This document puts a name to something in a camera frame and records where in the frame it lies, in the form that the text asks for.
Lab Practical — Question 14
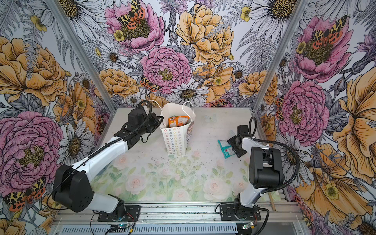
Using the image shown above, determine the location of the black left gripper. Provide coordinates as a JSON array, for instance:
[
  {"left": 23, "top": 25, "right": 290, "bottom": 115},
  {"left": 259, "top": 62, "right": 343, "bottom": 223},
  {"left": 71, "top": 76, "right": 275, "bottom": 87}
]
[{"left": 137, "top": 113, "right": 164, "bottom": 135}]

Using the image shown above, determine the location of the teal snack bag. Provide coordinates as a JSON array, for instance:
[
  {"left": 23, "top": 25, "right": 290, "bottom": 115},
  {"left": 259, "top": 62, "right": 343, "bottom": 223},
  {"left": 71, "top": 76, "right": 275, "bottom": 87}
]
[{"left": 217, "top": 140, "right": 236, "bottom": 159}]

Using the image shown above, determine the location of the orange snack bag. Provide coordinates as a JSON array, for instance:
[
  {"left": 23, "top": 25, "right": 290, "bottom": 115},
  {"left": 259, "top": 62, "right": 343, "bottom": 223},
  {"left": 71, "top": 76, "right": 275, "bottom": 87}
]
[{"left": 168, "top": 116, "right": 190, "bottom": 128}]

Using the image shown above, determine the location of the white printed paper bag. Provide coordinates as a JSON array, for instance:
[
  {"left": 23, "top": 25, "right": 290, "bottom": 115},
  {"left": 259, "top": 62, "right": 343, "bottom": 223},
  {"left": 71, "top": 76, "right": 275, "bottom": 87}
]
[{"left": 160, "top": 101, "right": 196, "bottom": 156}]

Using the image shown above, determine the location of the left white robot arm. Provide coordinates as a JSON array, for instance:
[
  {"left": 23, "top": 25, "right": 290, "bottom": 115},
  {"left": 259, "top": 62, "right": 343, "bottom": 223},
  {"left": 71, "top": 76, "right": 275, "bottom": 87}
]
[{"left": 51, "top": 110, "right": 163, "bottom": 219}]

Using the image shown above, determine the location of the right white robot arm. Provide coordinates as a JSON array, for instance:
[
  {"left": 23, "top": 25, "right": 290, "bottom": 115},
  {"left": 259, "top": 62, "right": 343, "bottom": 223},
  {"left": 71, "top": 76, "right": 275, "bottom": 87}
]
[{"left": 227, "top": 136, "right": 285, "bottom": 208}]

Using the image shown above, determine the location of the wooden stick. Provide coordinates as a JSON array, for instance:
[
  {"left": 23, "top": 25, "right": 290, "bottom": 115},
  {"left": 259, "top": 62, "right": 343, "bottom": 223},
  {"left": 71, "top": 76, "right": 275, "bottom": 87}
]
[{"left": 268, "top": 192, "right": 276, "bottom": 211}]

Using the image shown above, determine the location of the small green circuit board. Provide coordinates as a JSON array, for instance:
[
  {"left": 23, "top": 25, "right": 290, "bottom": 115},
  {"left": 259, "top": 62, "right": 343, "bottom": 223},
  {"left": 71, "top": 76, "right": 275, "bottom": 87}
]
[{"left": 106, "top": 224, "right": 135, "bottom": 235}]

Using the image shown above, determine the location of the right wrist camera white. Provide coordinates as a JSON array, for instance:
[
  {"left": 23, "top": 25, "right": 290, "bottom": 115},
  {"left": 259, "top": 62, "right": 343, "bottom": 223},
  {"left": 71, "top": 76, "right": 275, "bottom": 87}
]
[{"left": 237, "top": 125, "right": 251, "bottom": 139}]

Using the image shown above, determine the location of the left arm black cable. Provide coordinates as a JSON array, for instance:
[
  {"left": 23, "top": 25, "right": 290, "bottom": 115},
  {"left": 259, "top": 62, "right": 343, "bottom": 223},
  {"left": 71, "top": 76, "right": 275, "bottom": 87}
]
[{"left": 45, "top": 100, "right": 153, "bottom": 211}]

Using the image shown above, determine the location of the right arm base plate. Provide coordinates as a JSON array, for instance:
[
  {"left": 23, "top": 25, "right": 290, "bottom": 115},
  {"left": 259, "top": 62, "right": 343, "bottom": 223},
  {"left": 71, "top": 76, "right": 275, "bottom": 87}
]
[{"left": 215, "top": 203, "right": 261, "bottom": 221}]

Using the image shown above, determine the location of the left aluminium corner post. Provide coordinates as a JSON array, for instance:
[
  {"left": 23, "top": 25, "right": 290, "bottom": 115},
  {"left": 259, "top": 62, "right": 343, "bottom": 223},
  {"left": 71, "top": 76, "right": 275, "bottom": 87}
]
[{"left": 46, "top": 1, "right": 117, "bottom": 114}]

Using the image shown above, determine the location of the aluminium corner post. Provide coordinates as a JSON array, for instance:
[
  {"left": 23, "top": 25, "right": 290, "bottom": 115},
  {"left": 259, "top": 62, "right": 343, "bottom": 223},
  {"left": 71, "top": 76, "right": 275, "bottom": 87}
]
[
  {"left": 252, "top": 0, "right": 308, "bottom": 112},
  {"left": 46, "top": 1, "right": 117, "bottom": 114}
]

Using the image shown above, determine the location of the aluminium front rail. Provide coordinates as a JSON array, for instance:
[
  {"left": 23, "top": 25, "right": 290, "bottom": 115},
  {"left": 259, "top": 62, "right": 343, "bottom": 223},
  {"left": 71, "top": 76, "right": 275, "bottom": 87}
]
[{"left": 49, "top": 202, "right": 310, "bottom": 235}]

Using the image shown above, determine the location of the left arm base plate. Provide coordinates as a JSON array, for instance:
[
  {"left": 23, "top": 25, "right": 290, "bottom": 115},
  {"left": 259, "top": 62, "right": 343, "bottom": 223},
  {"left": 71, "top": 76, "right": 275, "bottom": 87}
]
[{"left": 97, "top": 205, "right": 141, "bottom": 222}]

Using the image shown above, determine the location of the right aluminium corner post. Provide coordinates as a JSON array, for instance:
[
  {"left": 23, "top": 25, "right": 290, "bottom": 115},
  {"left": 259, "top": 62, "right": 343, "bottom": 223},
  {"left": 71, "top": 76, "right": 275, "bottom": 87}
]
[{"left": 252, "top": 0, "right": 308, "bottom": 112}]

